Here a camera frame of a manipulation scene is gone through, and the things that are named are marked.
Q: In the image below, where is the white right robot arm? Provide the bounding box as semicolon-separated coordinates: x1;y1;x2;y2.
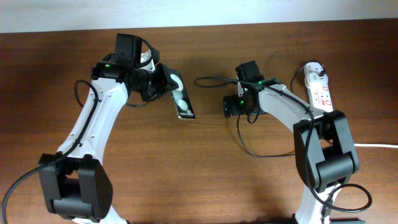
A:
223;60;359;223

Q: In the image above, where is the black smartphone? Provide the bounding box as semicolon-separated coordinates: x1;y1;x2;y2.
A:
169;68;195;119

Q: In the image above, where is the white wall charger adapter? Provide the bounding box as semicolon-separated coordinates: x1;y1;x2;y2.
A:
304;60;328;88

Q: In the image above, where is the white power strip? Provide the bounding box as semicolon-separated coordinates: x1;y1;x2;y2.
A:
307;84;333;112

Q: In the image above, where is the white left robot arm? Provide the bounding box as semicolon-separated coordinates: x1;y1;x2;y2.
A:
39;34;178;223

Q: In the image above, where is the black USB charging cable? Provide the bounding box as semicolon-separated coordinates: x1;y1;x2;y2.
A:
236;59;327;159

